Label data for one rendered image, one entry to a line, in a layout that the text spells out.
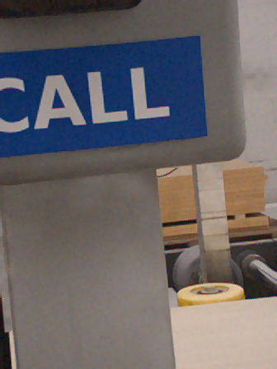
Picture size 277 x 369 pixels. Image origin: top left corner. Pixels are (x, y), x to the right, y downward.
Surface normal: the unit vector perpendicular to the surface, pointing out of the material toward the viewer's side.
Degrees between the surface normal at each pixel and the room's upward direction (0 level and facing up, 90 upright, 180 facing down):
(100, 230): 90
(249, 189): 90
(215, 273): 90
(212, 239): 90
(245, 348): 0
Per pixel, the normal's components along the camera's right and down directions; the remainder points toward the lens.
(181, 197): 0.15, 0.10
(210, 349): -0.10, -0.99
